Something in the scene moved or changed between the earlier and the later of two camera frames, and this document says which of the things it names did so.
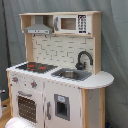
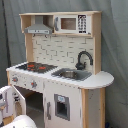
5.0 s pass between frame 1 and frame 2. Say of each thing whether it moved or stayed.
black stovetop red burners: stayed
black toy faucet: stayed
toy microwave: stayed
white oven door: moved
